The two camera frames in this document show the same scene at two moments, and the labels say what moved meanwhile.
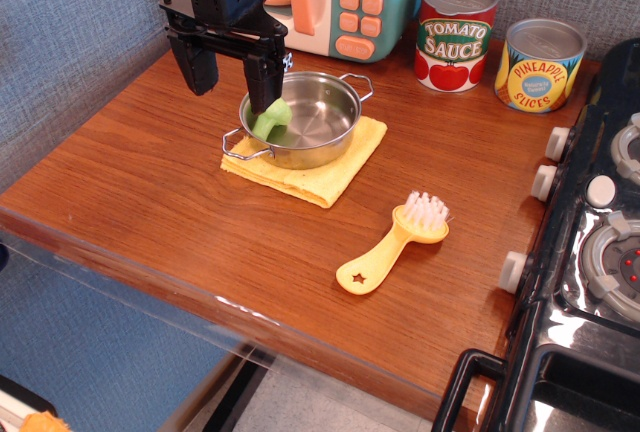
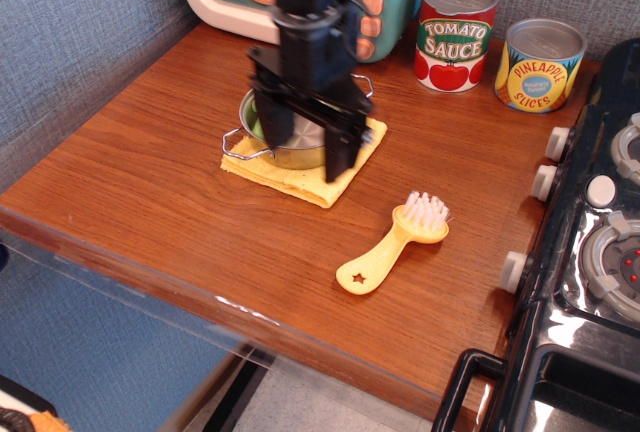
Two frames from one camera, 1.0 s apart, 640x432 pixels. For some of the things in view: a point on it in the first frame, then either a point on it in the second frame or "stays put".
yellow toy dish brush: x=421 y=218 stays put
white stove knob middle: x=543 y=182 stays put
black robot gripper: x=224 y=7 → x=313 y=64
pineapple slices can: x=539 y=65 stays put
